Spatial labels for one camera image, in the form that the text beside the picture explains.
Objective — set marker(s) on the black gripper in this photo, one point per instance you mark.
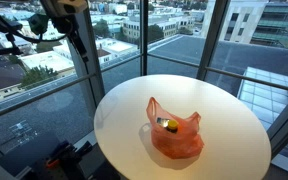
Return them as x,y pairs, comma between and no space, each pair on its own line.
64,25

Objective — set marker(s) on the brown bottle with yellow lid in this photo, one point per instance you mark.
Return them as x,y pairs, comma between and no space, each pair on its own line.
172,125

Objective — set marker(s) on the orange plastic bag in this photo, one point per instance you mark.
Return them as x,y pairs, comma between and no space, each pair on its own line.
177,146

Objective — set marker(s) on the black horizontal bar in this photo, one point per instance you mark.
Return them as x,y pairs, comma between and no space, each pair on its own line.
0,51

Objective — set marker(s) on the blue mentos gum box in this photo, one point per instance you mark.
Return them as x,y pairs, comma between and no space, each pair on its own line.
161,121

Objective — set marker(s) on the orange clamp part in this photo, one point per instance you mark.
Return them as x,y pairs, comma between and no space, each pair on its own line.
52,163

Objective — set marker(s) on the black equipment base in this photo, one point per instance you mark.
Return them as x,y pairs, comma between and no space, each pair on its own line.
80,166

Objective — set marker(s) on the green camera box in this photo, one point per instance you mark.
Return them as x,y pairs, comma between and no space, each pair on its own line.
38,23

